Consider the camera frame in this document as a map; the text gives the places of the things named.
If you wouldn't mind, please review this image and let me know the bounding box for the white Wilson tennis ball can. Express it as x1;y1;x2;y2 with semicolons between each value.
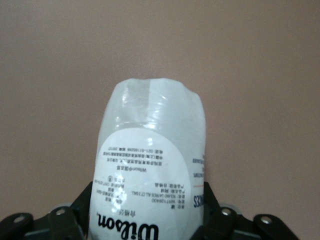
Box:
88;76;207;240

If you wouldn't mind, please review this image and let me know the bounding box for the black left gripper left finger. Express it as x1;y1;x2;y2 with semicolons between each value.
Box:
0;182;92;240

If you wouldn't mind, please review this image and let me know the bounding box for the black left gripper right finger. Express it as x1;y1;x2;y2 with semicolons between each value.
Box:
192;181;301;240

